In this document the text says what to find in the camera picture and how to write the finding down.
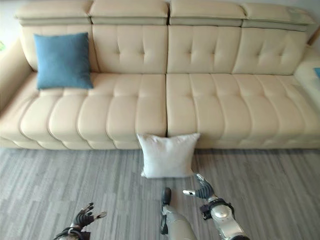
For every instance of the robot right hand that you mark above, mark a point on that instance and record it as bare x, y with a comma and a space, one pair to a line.
203, 188

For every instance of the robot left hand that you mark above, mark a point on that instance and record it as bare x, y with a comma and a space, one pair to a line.
83, 216

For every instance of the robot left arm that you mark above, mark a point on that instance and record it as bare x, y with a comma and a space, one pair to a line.
68, 233

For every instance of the cream leather sofa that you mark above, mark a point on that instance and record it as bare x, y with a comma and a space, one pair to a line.
195, 100

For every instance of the robot silver leg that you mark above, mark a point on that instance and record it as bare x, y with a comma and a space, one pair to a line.
178, 225

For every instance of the white square cushion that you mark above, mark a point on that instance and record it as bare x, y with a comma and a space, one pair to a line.
167, 156

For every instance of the blue square cushion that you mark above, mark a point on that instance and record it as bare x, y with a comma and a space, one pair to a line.
62, 61

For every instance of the light blue cushion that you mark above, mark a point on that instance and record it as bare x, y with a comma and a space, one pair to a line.
317, 72

